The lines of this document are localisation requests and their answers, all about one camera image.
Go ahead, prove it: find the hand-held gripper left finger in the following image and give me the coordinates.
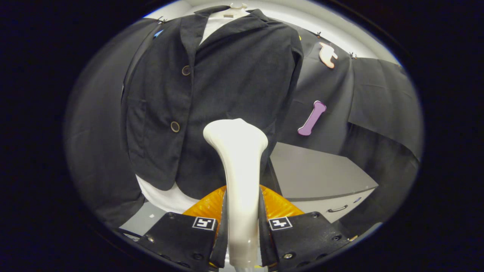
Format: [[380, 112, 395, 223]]
[[137, 185, 229, 272]]

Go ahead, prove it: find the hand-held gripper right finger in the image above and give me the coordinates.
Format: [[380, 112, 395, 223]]
[[259, 185, 350, 272]]

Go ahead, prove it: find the white garment steamer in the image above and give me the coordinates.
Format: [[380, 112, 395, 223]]
[[203, 118, 269, 270]]

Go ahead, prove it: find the black jacket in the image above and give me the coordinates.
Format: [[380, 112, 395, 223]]
[[120, 6, 304, 201]]

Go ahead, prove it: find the white padded hanger board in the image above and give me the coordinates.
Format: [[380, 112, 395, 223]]
[[135, 15, 231, 214]]

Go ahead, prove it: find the beige cabinet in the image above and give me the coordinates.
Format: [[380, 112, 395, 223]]
[[269, 142, 379, 223]]

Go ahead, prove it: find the black backdrop cloth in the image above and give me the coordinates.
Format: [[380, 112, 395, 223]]
[[64, 17, 423, 229]]

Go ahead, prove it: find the cream plastic hanger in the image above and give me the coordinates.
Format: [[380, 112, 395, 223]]
[[221, 3, 250, 19]]

